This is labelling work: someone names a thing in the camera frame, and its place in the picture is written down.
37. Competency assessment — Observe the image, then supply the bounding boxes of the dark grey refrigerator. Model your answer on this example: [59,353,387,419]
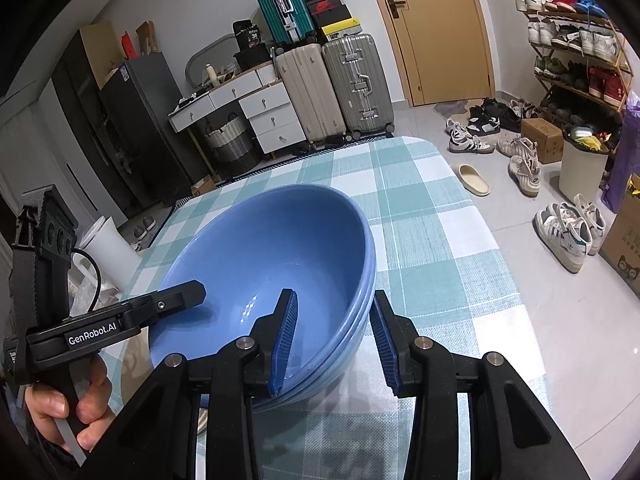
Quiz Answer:
[99,52,211,206]

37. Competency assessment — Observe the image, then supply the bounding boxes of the wooden shoe rack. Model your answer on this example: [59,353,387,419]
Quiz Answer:
[515,0,633,121]

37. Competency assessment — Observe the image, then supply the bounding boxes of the beige slipper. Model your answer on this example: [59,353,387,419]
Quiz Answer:
[459,164,492,196]

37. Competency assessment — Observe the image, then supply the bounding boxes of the scattered pairs of shoes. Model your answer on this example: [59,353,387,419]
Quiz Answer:
[445,97,608,273]

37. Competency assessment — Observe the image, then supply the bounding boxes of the grey doormat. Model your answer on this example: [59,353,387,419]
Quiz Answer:
[434,101,468,120]

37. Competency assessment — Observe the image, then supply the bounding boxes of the narrow flat cardboard box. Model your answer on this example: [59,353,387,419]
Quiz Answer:
[136,21,157,56]

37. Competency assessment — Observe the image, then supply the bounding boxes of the person's left hand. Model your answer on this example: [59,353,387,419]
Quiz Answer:
[24,357,117,453]

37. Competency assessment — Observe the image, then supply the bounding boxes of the purple plastic bag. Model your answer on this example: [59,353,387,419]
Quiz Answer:
[602,91,640,213]

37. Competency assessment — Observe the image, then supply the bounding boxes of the wooden door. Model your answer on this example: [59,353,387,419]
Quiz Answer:
[361,0,496,107]

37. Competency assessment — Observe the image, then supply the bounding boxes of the small cardboard box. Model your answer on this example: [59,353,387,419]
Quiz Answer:
[190,175,218,197]

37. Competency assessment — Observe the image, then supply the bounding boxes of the black storage box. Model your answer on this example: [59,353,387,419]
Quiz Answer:
[235,45,276,72]

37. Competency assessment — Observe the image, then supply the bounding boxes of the large flat cardboard box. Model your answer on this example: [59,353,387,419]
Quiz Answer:
[80,20,126,88]

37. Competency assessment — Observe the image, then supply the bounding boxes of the beige suitcase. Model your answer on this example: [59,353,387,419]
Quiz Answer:
[274,43,347,145]

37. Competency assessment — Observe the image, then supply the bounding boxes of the cardboard box with cat print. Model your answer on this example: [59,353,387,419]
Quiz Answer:
[598,175,640,297]

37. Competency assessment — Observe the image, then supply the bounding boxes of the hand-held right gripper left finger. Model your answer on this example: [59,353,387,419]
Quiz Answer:
[112,288,299,480]

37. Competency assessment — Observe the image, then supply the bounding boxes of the plain black shoe box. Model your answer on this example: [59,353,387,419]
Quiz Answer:
[312,10,353,27]

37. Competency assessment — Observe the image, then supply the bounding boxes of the blue bowl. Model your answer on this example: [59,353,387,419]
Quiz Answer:
[148,184,377,401]
[250,240,378,406]
[200,260,379,409]

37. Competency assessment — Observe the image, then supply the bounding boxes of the teal checked tablecloth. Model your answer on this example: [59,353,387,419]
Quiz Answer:
[120,137,551,480]

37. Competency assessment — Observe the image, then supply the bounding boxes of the brown cardboard box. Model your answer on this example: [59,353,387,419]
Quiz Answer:
[521,118,565,164]

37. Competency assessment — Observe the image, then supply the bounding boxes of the woven laundry basket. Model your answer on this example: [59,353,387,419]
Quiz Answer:
[200,114,256,176]

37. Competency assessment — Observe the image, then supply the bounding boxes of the red and black shoe box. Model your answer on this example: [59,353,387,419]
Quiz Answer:
[306,0,349,17]

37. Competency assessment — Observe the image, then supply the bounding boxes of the white trash bin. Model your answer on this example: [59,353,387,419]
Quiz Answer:
[558,127,612,204]

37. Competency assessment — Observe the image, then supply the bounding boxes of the white desk with drawers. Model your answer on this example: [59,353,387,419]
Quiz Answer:
[169,66,307,161]

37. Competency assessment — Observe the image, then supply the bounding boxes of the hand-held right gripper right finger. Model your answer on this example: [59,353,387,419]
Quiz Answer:
[370,290,591,480]

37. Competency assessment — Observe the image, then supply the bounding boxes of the white electric kettle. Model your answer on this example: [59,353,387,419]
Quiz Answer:
[80,216,143,293]

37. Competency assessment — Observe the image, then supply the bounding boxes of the black cable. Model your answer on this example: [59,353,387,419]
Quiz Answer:
[70,247,102,313]

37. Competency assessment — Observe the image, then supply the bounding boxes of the black bag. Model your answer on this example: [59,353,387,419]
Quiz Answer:
[232,20,263,53]

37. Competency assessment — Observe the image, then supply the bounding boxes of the oval mirror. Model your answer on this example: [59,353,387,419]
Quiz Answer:
[186,34,251,86]

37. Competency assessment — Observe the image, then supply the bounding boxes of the silver suitcase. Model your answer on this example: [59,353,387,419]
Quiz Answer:
[321,34,396,141]

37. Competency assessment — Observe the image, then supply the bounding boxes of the yellow and black shoe box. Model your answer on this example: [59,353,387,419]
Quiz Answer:
[317,17,362,43]

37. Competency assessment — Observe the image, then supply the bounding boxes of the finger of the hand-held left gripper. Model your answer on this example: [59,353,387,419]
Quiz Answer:
[120,281,207,333]

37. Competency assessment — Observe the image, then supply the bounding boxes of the teal suitcase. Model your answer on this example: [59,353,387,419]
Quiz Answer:
[251,0,317,46]

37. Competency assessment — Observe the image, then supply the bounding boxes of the rows of assorted sneakers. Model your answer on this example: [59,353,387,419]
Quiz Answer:
[515,0,632,121]

